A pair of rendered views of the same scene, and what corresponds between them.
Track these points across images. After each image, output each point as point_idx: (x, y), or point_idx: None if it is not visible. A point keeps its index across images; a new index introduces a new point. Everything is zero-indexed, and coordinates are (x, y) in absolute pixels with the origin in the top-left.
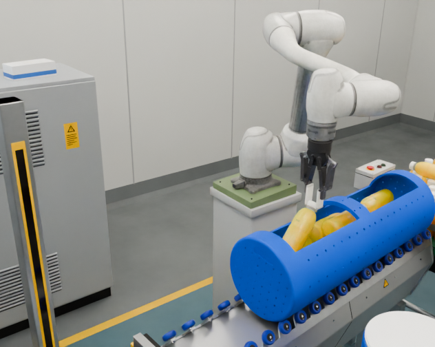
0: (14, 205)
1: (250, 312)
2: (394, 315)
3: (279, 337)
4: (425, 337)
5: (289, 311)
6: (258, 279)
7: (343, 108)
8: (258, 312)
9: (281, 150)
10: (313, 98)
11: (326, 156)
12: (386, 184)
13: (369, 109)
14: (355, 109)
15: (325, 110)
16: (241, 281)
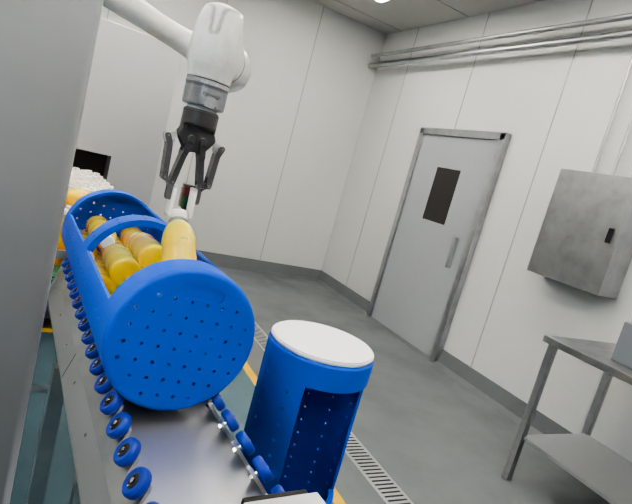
0: (59, 160)
1: (137, 418)
2: (280, 329)
3: (218, 418)
4: (318, 334)
5: (242, 365)
6: (183, 341)
7: (240, 69)
8: (172, 404)
9: None
10: (225, 43)
11: (214, 137)
12: (86, 212)
13: (245, 79)
14: (241, 74)
15: (235, 66)
16: (137, 364)
